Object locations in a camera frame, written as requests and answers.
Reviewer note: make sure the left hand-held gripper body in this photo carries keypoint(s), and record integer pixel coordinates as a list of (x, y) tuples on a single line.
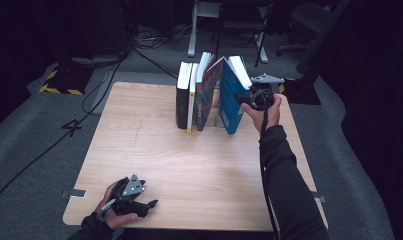
[(133, 186)]

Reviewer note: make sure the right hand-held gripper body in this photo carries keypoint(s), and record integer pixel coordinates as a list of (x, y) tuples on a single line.
[(265, 79)]

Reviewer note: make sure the blue book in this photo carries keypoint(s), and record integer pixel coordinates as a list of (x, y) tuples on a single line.
[(230, 106)]

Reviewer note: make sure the clear acrylic book rack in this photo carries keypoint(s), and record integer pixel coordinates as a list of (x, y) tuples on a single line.
[(215, 110)]

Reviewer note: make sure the red comic book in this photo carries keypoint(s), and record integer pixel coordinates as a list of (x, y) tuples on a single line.
[(205, 100)]

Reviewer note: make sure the yellow book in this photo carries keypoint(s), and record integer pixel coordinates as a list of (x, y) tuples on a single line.
[(190, 110)]

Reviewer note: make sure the black hardcover book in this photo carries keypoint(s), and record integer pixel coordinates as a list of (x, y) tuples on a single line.
[(181, 106)]

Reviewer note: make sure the person's left hand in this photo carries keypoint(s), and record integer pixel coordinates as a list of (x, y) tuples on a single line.
[(117, 220)]

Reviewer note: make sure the person's right hand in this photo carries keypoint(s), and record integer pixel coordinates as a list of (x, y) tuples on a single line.
[(270, 118)]

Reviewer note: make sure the black yellow striped base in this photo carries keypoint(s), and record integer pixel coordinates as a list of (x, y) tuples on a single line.
[(299, 91), (65, 80)]

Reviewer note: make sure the grey tape piece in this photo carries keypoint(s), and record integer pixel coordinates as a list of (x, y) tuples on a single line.
[(320, 197), (74, 193)]

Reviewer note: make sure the black folding chair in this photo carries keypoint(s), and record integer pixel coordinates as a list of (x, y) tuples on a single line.
[(242, 20)]

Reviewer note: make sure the dark slanted stand pole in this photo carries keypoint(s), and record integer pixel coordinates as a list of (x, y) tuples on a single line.
[(322, 36)]

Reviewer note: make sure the dark office chair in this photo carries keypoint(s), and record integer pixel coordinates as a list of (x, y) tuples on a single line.
[(304, 15)]

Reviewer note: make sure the grey stand base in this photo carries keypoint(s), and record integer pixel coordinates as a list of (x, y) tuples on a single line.
[(95, 61)]

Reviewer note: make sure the dark equipment stand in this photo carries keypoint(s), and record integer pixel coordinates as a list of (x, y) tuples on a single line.
[(102, 26)]

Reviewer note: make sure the white desk frame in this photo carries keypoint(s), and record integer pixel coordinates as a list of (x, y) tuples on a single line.
[(192, 40)]

